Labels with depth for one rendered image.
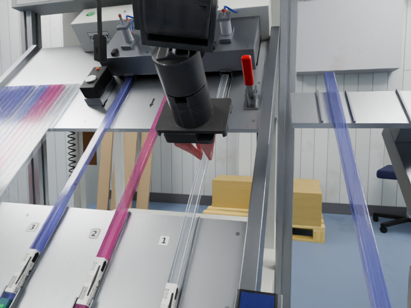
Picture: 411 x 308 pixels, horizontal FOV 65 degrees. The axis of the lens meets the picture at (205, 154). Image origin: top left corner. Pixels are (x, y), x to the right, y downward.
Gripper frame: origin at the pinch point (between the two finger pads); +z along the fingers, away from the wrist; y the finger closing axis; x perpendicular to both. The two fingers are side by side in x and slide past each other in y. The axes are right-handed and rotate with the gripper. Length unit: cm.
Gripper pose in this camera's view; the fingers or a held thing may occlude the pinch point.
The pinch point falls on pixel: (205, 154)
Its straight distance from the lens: 52.7
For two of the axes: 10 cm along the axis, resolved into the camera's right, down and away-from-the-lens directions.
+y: -9.6, -0.3, 2.6
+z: 1.8, 6.3, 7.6
